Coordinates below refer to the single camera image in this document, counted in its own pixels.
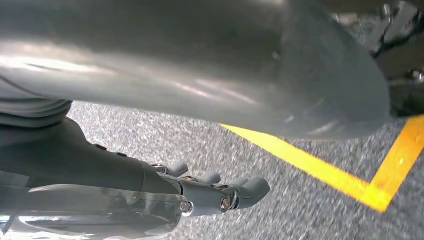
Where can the yellow floor tape square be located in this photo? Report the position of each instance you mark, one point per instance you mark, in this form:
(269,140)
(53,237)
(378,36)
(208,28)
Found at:
(314,164)

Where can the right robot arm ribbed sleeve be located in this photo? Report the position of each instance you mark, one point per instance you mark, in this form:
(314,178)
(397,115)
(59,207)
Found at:
(30,112)

